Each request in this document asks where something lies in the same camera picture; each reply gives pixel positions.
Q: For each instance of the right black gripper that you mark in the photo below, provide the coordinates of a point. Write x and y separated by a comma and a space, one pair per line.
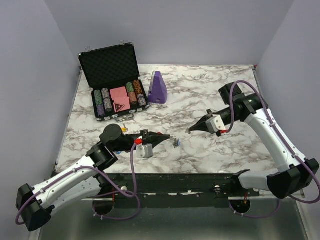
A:
200, 125

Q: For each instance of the metal key organizer red handle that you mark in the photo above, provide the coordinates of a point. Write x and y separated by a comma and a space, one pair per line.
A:
173, 139

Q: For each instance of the pink playing card deck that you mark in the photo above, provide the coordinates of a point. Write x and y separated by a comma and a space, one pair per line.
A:
120, 96

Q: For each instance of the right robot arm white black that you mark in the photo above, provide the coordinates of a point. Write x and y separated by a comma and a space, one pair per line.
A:
293, 171

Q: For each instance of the black poker chip case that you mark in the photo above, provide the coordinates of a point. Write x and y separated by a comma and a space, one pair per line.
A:
110, 68

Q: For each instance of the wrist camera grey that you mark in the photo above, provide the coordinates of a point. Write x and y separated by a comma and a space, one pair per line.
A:
144, 151
215, 124

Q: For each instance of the key with black tag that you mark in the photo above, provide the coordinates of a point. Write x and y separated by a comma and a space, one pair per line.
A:
188, 131

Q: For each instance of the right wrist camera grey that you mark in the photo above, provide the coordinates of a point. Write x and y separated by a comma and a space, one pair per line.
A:
215, 124

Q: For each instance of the purple metronome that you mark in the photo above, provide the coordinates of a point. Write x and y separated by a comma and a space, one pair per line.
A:
157, 92

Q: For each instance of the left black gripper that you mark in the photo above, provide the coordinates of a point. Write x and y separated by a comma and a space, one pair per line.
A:
153, 138

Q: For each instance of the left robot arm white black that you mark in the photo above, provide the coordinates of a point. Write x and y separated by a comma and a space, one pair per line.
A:
35, 204

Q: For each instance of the key with yellow tag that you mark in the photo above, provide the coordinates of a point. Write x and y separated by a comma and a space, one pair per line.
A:
124, 129

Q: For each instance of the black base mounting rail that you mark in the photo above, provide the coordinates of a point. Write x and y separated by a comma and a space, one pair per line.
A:
164, 191

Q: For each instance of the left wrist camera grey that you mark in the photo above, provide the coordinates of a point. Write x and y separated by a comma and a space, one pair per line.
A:
144, 151

